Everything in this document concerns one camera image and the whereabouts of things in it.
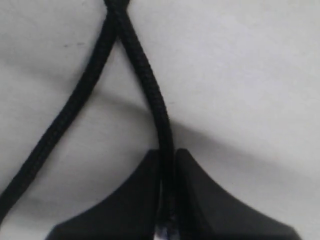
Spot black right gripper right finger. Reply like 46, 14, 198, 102
175, 149, 300, 240

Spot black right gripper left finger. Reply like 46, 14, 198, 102
47, 150, 161, 240

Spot black cable bundle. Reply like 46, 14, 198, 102
109, 0, 176, 226

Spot black braided cord bundle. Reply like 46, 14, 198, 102
0, 0, 120, 223

